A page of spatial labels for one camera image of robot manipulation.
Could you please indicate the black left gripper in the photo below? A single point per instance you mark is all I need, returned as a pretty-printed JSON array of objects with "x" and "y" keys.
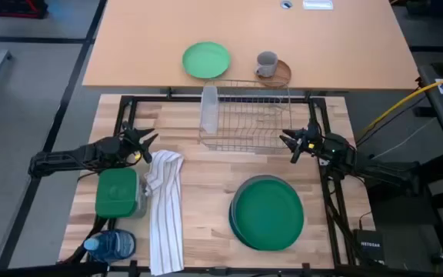
[{"x": 131, "y": 146}]

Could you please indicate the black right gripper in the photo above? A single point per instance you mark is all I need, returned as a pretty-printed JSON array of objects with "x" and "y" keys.
[{"x": 312, "y": 140}]

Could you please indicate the white striped dish towel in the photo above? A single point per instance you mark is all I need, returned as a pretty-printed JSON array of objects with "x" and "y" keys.
[{"x": 165, "y": 207}]

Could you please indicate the dark green plate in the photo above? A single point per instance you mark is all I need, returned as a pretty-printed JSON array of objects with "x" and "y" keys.
[{"x": 268, "y": 214}]

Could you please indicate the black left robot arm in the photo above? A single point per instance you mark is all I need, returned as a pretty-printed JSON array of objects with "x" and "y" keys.
[{"x": 71, "y": 155}]

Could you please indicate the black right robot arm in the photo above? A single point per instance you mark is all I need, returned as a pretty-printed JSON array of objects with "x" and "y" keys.
[{"x": 379, "y": 169}]

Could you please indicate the green lidded food container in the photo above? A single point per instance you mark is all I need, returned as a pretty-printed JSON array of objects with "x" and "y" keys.
[{"x": 115, "y": 192}]

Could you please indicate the brown divided wooden plate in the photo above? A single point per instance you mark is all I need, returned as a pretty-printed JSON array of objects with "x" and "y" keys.
[{"x": 283, "y": 75}]

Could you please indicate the clear plastic utensil holder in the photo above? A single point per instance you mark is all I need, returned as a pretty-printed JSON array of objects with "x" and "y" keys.
[{"x": 209, "y": 111}]

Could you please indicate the gray mug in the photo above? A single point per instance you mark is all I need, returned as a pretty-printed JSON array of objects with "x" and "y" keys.
[{"x": 266, "y": 63}]

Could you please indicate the light green plate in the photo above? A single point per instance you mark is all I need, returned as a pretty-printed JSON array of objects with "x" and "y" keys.
[{"x": 206, "y": 59}]

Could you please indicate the light wood desk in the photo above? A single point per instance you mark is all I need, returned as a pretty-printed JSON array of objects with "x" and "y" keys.
[{"x": 148, "y": 38}]

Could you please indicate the blue water bottle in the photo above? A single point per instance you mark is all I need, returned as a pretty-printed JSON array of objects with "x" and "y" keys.
[{"x": 112, "y": 245}]

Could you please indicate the round desk grommet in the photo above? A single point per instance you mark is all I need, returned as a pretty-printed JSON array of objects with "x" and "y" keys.
[{"x": 286, "y": 4}]

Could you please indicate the white flat device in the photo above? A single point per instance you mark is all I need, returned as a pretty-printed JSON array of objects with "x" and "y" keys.
[{"x": 317, "y": 4}]

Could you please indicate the black side desk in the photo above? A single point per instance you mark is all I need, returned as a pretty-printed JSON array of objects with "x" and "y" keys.
[{"x": 442, "y": 111}]

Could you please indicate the red and black crate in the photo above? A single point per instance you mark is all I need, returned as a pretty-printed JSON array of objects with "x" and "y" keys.
[{"x": 14, "y": 7}]

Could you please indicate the black network switch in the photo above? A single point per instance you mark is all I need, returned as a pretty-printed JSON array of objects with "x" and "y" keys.
[{"x": 369, "y": 246}]

